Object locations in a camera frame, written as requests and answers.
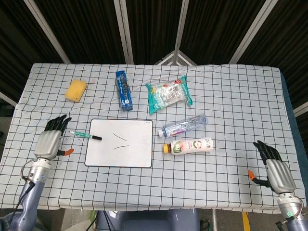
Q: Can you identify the white dry-erase board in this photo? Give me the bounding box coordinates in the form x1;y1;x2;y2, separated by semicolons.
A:
84;118;154;168

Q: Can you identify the black folding screen white frame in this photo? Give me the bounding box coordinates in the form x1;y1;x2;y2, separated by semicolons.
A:
0;0;308;116

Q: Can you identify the green whiteboard marker black cap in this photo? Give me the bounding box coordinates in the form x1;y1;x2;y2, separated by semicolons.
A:
68;130;103;141

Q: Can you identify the teal clear snack package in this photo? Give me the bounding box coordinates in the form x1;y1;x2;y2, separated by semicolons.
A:
145;74;194;115

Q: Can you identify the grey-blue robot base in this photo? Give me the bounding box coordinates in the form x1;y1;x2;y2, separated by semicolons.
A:
96;208;202;231

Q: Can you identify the blue cardboard box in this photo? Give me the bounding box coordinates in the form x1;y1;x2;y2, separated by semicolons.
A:
115;70;135;112

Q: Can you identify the clear water bottle white cap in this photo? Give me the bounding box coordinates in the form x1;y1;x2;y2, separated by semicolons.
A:
158;114;208;138

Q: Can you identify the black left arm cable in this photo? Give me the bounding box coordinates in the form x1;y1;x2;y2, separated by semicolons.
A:
9;176;36;223

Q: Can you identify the white drink bottle yellow cap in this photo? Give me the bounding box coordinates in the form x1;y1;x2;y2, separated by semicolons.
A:
162;137;214;155

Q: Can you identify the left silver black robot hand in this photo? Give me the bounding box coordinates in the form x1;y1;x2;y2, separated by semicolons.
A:
33;114;75;160

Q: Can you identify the white black checked tablecloth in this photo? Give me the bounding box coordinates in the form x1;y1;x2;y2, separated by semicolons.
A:
0;63;306;214

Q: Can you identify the thin right wrist cable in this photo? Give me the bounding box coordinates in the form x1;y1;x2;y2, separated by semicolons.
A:
294;195;305;218

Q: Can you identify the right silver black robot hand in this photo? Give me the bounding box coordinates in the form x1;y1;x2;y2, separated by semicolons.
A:
247;139;297;193

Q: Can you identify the yellow sponge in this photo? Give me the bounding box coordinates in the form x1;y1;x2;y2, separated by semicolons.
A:
64;78;88;103

